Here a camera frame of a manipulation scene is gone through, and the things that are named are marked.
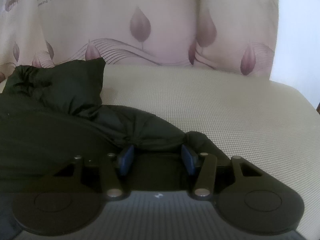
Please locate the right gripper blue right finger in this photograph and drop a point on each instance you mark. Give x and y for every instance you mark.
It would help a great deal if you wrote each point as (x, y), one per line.
(190, 159)

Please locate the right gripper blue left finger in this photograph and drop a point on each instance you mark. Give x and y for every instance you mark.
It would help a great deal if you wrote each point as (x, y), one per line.
(125, 158)

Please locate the black puffer jacket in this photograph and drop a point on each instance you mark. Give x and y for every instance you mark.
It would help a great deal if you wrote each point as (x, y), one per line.
(48, 115)

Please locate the beige mattress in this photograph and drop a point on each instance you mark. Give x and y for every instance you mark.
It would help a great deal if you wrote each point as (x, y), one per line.
(268, 188)

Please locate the pink leaf print curtain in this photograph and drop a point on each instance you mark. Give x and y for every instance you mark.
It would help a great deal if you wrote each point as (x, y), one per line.
(237, 36)

